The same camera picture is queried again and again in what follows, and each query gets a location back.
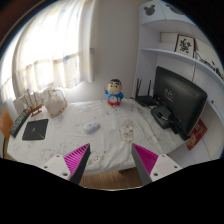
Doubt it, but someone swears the black box device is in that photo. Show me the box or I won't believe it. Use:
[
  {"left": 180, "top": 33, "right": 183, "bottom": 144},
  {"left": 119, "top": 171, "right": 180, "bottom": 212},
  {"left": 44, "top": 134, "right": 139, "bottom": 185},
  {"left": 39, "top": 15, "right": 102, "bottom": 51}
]
[{"left": 150, "top": 105, "right": 174, "bottom": 130}]

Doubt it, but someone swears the white shelf unit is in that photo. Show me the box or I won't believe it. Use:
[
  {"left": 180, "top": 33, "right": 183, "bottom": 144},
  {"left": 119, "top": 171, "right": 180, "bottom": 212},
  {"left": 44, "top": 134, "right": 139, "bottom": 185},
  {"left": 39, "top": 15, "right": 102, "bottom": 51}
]
[{"left": 131, "top": 0, "right": 224, "bottom": 161}]

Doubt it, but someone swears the red paper packet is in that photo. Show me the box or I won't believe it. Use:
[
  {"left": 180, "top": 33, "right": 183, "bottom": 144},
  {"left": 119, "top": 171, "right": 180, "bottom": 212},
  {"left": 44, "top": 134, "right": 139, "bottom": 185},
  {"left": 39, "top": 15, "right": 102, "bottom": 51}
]
[{"left": 185, "top": 118, "right": 208, "bottom": 151}]

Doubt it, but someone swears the white star-print curtain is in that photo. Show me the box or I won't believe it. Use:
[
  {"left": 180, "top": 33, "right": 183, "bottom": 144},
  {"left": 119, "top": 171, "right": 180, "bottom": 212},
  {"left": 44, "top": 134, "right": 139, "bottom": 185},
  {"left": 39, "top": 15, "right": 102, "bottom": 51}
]
[{"left": 0, "top": 0, "right": 98, "bottom": 104}]

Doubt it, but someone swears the cartoon boy figurine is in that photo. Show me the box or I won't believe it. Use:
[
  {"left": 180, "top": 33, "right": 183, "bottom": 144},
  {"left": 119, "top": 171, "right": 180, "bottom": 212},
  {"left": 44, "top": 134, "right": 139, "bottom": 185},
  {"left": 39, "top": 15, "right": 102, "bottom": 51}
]
[{"left": 104, "top": 78, "right": 125, "bottom": 107}]

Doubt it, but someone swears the white printed tablecloth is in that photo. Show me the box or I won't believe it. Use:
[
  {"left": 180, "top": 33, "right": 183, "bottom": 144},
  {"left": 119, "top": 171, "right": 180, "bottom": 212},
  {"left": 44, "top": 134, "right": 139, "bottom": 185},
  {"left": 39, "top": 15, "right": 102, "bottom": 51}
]
[{"left": 6, "top": 98, "right": 188, "bottom": 176}]

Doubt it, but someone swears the black keyboard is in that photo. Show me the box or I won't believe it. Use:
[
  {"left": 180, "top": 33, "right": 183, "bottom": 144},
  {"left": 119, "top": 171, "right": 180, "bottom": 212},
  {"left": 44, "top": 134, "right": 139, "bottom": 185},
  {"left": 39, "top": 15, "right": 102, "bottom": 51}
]
[{"left": 8, "top": 109, "right": 31, "bottom": 138}]

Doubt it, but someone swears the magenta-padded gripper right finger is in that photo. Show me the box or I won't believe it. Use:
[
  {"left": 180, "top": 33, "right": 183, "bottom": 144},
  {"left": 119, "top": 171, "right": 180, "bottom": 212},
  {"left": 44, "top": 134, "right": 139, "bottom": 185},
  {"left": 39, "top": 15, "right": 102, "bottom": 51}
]
[{"left": 131, "top": 143, "right": 184, "bottom": 186}]

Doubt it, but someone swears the black mouse pad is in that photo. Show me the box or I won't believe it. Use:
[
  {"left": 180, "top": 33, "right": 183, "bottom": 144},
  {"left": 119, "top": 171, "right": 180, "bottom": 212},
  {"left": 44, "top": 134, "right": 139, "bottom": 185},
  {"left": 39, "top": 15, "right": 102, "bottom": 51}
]
[{"left": 21, "top": 118, "right": 50, "bottom": 141}]

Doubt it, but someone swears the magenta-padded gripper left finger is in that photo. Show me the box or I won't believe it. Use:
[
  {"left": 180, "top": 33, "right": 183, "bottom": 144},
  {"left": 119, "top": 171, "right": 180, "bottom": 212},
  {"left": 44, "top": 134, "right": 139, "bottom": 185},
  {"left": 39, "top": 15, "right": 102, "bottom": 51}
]
[{"left": 41, "top": 143, "right": 92, "bottom": 186}]

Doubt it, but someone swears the black router with antennas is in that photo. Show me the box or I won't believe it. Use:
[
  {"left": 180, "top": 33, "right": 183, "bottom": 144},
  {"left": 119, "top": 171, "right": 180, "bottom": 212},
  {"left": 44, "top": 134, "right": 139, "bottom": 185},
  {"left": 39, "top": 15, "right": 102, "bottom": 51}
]
[{"left": 134, "top": 77, "right": 158, "bottom": 108}]

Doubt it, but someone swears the black monitor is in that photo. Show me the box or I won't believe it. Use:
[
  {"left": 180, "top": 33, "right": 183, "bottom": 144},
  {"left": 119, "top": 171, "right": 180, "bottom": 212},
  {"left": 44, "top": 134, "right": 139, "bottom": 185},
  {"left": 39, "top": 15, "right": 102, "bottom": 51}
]
[{"left": 153, "top": 65, "right": 209, "bottom": 142}]

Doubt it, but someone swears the large white conch shell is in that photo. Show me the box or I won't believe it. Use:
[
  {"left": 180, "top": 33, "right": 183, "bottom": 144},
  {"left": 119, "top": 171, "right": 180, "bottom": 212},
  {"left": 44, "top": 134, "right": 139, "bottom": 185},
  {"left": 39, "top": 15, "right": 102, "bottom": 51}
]
[{"left": 39, "top": 87, "right": 69, "bottom": 118}]

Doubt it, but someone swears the wooden model sailing ship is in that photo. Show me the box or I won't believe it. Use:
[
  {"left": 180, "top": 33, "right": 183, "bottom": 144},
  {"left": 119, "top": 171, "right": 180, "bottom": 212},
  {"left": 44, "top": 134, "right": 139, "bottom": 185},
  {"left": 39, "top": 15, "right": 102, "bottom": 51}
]
[{"left": 13, "top": 91, "right": 44, "bottom": 118}]

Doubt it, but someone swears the white cartoon-print computer mouse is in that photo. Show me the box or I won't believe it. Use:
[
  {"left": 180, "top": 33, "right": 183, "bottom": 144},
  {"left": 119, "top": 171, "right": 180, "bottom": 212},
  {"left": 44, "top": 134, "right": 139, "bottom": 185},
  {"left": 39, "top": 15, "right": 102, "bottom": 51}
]
[{"left": 83, "top": 121, "right": 101, "bottom": 134}]

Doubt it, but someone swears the orange wooden chair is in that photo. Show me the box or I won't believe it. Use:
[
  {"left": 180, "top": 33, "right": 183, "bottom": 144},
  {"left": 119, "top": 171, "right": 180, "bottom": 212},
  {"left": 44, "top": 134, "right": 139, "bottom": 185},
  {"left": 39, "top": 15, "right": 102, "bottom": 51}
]
[{"left": 0, "top": 109, "right": 14, "bottom": 141}]

